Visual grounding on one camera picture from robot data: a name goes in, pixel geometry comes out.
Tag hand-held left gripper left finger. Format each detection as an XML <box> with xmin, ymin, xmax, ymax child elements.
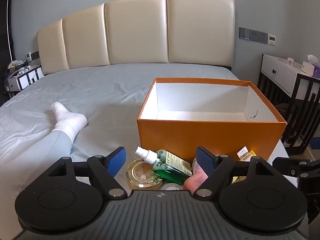
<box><xmin>47</xmin><ymin>147</ymin><xmax>127</xmax><ymax>198</ymax></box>

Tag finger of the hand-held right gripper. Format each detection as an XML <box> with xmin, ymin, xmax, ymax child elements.
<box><xmin>272</xmin><ymin>156</ymin><xmax>320</xmax><ymax>179</ymax></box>

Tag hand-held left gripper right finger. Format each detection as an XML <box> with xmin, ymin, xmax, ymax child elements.
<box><xmin>194</xmin><ymin>146</ymin><xmax>274</xmax><ymax>198</ymax></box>

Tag pink round jar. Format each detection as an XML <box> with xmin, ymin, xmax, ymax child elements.
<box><xmin>192</xmin><ymin>158</ymin><xmax>208</xmax><ymax>175</ymax></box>

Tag pink bottle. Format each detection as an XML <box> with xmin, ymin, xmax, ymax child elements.
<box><xmin>182</xmin><ymin>171</ymin><xmax>209</xmax><ymax>191</ymax></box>

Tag round gold tin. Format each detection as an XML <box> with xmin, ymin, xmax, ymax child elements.
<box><xmin>127</xmin><ymin>159</ymin><xmax>164</xmax><ymax>190</ymax></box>

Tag green liquid spray bottle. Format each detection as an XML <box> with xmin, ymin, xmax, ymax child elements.
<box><xmin>135</xmin><ymin>146</ymin><xmax>193</xmax><ymax>183</ymax></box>

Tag orange cardboard box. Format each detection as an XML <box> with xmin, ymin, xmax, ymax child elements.
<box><xmin>136</xmin><ymin>77</ymin><xmax>287</xmax><ymax>164</ymax></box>

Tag yellow packet with white label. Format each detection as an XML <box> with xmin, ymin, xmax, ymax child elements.
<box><xmin>232</xmin><ymin>149</ymin><xmax>258</xmax><ymax>183</ymax></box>

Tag small white round lid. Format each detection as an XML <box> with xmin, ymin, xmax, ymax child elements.
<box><xmin>160</xmin><ymin>183</ymin><xmax>184</xmax><ymax>191</ymax></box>

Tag white sock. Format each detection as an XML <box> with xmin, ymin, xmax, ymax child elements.
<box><xmin>51</xmin><ymin>102</ymin><xmax>89</xmax><ymax>143</ymax></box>

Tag person's leg in grey pants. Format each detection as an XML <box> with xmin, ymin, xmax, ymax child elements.
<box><xmin>19</xmin><ymin>129</ymin><xmax>73</xmax><ymax>193</ymax></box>

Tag bed with grey sheet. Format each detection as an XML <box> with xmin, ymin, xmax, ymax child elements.
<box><xmin>0</xmin><ymin>63</ymin><xmax>290</xmax><ymax>230</ymax></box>

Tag white and black nightstand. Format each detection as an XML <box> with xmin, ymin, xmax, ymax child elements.
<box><xmin>257</xmin><ymin>54</ymin><xmax>320</xmax><ymax>155</ymax></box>

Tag tissue box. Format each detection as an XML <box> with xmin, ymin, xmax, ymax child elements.
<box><xmin>301</xmin><ymin>54</ymin><xmax>320</xmax><ymax>78</ymax></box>

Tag cluttered white bedside table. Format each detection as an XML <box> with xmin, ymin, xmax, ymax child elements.
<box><xmin>4</xmin><ymin>60</ymin><xmax>43</xmax><ymax>92</ymax></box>

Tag cream padded headboard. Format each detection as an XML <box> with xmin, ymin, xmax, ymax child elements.
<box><xmin>37</xmin><ymin>0</ymin><xmax>236</xmax><ymax>76</ymax></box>

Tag white charger with cable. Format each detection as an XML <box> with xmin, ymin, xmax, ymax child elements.
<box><xmin>279</xmin><ymin>57</ymin><xmax>303</xmax><ymax>68</ymax></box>

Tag grey wall switch panel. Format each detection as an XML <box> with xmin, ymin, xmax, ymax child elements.
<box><xmin>239</xmin><ymin>27</ymin><xmax>268</xmax><ymax>43</ymax></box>

